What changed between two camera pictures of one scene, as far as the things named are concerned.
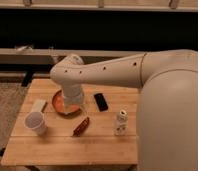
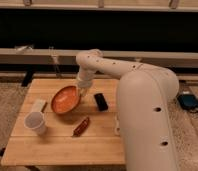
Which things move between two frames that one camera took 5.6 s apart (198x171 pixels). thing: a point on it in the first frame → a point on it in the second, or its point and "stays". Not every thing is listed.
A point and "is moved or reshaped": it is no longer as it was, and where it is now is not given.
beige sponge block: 38,105 stays
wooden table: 103,133 stays
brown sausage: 81,128 stays
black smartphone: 101,102 stays
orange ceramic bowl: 59,105 is moved or reshaped
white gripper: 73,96 → 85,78
